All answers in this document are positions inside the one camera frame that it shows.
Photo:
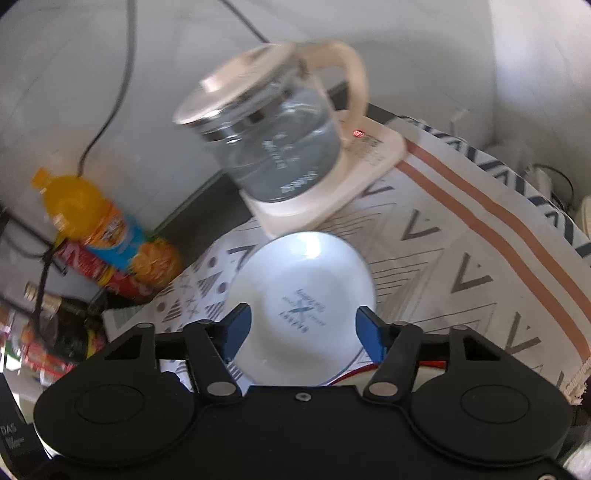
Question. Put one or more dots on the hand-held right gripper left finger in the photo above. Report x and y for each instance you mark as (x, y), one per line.
(238, 330)

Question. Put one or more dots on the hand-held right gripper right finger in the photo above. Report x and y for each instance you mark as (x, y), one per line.
(371, 332)

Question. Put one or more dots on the small white plate cross print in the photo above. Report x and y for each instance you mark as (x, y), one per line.
(302, 277)

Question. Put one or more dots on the patterned fringed table cloth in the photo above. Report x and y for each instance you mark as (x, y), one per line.
(461, 258)

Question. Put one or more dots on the large dark soy sauce bottle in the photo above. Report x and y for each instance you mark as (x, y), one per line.
(64, 323)

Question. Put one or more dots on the cream kettle base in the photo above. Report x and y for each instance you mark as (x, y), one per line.
(323, 198)

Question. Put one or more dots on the orange juice bottle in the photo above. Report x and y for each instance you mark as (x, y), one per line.
(106, 226)

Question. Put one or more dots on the glass electric kettle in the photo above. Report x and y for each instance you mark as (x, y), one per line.
(277, 138)

